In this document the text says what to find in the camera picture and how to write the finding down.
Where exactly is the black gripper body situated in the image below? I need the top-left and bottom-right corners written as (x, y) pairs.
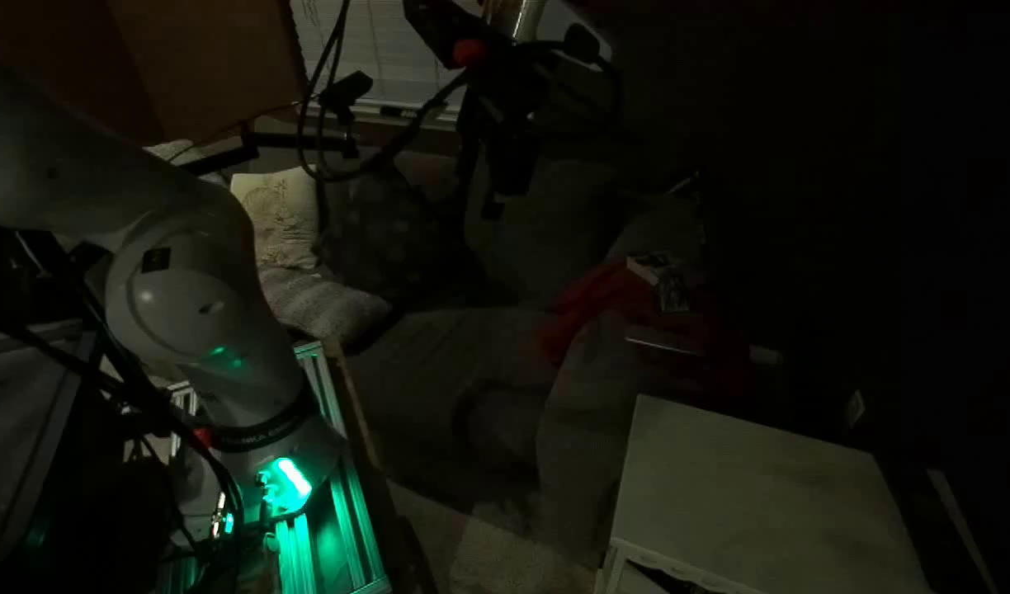
top-left (460, 42), bottom-right (559, 154)

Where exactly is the robot base stand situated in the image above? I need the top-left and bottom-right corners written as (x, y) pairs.
top-left (160, 339), bottom-right (395, 594)

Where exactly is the grey fabric sofa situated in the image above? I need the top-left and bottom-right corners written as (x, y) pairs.
top-left (337, 141), bottom-right (772, 555)

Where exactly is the white window blind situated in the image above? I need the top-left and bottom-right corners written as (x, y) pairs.
top-left (287, 0), bottom-right (612, 121)

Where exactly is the red cloth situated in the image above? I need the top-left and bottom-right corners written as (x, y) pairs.
top-left (535, 259), bottom-right (750, 402)

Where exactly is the white pillow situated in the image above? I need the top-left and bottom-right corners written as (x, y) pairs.
top-left (227, 160), bottom-right (391, 345)

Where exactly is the white lattice side table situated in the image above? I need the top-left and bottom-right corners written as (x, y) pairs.
top-left (597, 392), bottom-right (936, 594)

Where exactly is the grey box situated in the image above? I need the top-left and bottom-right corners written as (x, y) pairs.
top-left (0, 322), bottom-right (90, 555)

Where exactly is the black camera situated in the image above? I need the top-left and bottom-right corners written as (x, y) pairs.
top-left (315, 68), bottom-right (376, 117)

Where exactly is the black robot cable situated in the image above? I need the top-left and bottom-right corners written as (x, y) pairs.
top-left (291, 0), bottom-right (467, 183)

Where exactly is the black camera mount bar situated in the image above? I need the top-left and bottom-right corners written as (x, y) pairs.
top-left (171, 121), bottom-right (315, 177)

